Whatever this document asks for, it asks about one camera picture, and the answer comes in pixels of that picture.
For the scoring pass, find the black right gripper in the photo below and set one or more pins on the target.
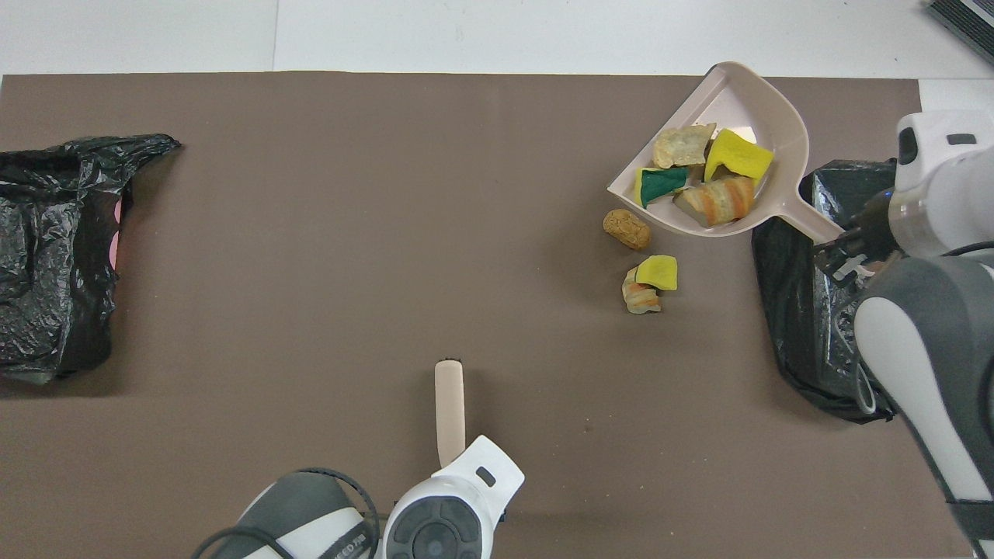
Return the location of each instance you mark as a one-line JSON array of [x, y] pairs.
[[877, 229]]

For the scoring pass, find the orange striped croissant piece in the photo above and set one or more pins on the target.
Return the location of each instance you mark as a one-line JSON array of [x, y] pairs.
[[718, 202]]

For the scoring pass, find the L-shaped yellow sponge piece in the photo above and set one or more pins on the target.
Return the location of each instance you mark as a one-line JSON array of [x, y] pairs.
[[738, 155]]

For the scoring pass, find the beige plastic dustpan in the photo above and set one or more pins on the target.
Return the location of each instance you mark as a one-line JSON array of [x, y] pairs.
[[745, 101]]

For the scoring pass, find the pale flaky bread piece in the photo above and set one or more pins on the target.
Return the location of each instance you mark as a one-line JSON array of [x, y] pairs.
[[682, 147]]

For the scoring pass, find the green and yellow sponge piece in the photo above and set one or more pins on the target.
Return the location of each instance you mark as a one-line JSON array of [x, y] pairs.
[[664, 185]]

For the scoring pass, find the yellow sponge wedge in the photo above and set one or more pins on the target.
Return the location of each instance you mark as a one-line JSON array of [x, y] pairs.
[[658, 272]]

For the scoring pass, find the small striped bread piece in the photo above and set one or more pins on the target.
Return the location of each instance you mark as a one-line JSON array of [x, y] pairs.
[[641, 299]]

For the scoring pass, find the brown fried nugget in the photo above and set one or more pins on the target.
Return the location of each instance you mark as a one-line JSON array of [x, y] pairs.
[[627, 229]]

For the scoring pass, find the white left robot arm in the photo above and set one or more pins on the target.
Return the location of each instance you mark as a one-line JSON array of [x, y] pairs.
[[458, 497]]

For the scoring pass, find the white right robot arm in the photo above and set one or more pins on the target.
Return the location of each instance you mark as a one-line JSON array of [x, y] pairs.
[[924, 341]]

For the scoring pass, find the right black trash bag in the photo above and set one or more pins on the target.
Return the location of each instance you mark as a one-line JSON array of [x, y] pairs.
[[800, 326]]

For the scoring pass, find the black trash bag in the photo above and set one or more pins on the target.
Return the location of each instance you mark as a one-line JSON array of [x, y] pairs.
[[800, 326], [46, 272]]

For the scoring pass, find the left black trash bag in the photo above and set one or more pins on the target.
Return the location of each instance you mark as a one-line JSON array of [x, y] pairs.
[[46, 272]]

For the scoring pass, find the grey ribbed device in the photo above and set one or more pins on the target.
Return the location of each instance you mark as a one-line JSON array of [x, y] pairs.
[[971, 17]]

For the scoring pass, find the brown table mat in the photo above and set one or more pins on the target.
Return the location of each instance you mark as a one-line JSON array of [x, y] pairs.
[[311, 272]]

